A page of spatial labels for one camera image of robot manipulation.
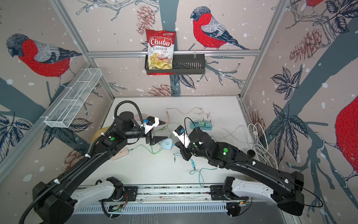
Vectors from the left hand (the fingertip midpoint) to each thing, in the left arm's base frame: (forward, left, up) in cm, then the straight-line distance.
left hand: (166, 127), depth 67 cm
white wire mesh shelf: (+8, +55, +1) cm, 55 cm away
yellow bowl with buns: (+11, +50, -25) cm, 57 cm away
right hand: (-6, -5, -5) cm, 9 cm away
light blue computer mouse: (-6, 0, -7) cm, 9 cm away
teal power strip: (+16, -22, -23) cm, 36 cm away
